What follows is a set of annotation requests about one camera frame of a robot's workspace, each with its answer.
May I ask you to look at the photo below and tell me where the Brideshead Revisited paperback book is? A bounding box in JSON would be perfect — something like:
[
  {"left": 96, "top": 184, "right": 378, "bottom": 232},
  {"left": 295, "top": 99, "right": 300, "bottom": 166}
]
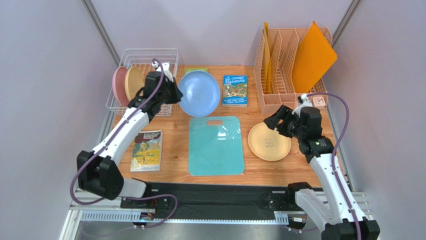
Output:
[{"left": 130, "top": 130, "right": 163, "bottom": 172}]

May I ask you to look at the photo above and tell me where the tan plate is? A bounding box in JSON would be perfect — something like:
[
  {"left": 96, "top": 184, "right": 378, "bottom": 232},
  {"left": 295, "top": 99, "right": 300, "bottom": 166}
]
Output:
[{"left": 124, "top": 66, "right": 144, "bottom": 101}]

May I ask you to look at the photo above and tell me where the blue plate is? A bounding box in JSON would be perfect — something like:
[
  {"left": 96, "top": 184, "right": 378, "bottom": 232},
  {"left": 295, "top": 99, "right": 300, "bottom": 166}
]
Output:
[{"left": 178, "top": 71, "right": 221, "bottom": 117}]

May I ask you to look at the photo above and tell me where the black base mat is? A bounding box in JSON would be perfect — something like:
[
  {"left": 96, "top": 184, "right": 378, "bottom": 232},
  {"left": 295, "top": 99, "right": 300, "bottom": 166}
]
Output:
[{"left": 88, "top": 181, "right": 319, "bottom": 221}]

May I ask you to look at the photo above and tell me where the white wire dish rack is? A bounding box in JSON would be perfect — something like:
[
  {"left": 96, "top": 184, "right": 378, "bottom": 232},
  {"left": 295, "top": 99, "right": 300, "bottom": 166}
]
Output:
[{"left": 106, "top": 48, "right": 185, "bottom": 117}]

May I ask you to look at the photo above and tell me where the teal cutting board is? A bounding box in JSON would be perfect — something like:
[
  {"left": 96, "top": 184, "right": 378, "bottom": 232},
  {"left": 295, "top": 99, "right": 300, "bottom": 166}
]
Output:
[{"left": 188, "top": 116, "right": 245, "bottom": 177}]

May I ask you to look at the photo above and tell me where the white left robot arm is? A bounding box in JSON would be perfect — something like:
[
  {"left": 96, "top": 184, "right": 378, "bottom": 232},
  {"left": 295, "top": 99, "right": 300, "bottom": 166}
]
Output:
[{"left": 70, "top": 68, "right": 183, "bottom": 201}]

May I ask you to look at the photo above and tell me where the aluminium frame rail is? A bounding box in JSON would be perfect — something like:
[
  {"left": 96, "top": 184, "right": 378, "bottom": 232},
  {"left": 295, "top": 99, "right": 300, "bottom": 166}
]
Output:
[{"left": 58, "top": 186, "right": 380, "bottom": 240}]

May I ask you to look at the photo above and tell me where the pink plastic desk organizer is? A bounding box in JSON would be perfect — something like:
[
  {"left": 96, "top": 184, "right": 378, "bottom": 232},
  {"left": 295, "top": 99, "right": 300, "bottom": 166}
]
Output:
[{"left": 253, "top": 27, "right": 308, "bottom": 116}]

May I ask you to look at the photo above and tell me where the blue 26-Storey Treehouse book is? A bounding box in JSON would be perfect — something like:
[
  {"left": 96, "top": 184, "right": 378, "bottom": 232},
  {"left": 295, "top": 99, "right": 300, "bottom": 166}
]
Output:
[{"left": 222, "top": 75, "right": 248, "bottom": 108}]

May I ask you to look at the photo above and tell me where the pink plate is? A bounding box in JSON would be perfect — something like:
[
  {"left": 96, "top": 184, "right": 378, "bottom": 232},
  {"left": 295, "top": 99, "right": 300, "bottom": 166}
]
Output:
[{"left": 112, "top": 66, "right": 130, "bottom": 107}]

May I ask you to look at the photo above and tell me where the green 65-Storey Treehouse book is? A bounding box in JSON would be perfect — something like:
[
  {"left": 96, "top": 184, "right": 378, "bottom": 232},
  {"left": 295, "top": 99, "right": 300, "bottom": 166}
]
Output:
[{"left": 184, "top": 67, "right": 208, "bottom": 75}]

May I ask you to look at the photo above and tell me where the thin orange folder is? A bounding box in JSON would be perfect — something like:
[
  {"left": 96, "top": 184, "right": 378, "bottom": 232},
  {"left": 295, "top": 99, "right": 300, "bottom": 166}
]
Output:
[{"left": 263, "top": 22, "right": 271, "bottom": 94}]

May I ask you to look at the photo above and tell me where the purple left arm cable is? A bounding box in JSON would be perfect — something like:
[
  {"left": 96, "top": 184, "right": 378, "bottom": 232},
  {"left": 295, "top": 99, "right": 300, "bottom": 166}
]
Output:
[{"left": 69, "top": 58, "right": 179, "bottom": 229}]

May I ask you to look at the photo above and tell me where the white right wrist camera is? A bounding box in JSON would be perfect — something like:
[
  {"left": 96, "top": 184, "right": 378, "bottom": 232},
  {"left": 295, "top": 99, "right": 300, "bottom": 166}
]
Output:
[{"left": 294, "top": 93, "right": 313, "bottom": 116}]

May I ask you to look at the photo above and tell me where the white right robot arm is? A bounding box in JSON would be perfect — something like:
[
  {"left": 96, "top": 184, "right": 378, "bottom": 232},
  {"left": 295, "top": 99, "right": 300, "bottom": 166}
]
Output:
[{"left": 264, "top": 105, "right": 381, "bottom": 240}]

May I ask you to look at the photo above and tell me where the yellow bear plate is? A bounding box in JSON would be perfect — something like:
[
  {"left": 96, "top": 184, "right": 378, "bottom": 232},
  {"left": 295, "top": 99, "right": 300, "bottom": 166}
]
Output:
[{"left": 247, "top": 122, "right": 292, "bottom": 162}]

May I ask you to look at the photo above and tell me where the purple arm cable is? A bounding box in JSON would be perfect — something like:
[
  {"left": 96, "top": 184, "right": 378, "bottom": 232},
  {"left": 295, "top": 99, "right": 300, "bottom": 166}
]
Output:
[
  {"left": 69, "top": 58, "right": 179, "bottom": 229},
  {"left": 288, "top": 93, "right": 362, "bottom": 240}
]

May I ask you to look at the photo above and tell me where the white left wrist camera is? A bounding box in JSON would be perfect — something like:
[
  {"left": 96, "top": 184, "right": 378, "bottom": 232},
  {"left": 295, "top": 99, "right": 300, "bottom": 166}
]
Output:
[{"left": 161, "top": 62, "right": 175, "bottom": 82}]

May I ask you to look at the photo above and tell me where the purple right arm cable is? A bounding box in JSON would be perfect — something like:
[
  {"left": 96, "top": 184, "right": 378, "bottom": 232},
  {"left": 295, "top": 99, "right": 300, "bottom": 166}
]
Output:
[{"left": 288, "top": 93, "right": 362, "bottom": 240}]

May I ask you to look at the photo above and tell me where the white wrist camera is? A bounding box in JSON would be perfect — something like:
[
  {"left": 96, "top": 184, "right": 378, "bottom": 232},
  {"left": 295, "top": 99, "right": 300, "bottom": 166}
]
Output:
[
  {"left": 294, "top": 93, "right": 313, "bottom": 116},
  {"left": 161, "top": 62, "right": 175, "bottom": 82}
]

